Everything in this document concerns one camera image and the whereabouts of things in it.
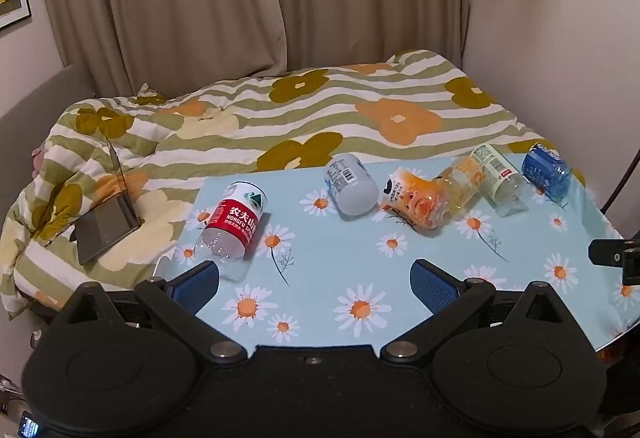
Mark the pink soft item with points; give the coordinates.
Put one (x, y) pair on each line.
(38, 160)

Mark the clear yellow label bottle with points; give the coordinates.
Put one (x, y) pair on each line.
(462, 188)

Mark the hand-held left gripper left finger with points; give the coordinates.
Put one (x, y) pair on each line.
(197, 285)

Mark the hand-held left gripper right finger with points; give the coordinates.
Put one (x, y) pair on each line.
(432, 287)

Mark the beige curtain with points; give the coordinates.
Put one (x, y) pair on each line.
(200, 2)

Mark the grey padded headboard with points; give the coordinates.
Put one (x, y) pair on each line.
(40, 102)

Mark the red label water bottle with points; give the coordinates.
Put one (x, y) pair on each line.
(235, 218)

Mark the grey open laptop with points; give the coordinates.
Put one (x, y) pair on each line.
(107, 223)

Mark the white grey bottle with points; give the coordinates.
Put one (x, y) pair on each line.
(350, 188)

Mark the striped floral blanket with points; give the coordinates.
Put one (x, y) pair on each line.
(350, 117)

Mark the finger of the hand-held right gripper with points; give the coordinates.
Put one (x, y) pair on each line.
(607, 252)

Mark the blue daisy print tablecloth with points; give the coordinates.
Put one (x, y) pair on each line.
(350, 243)

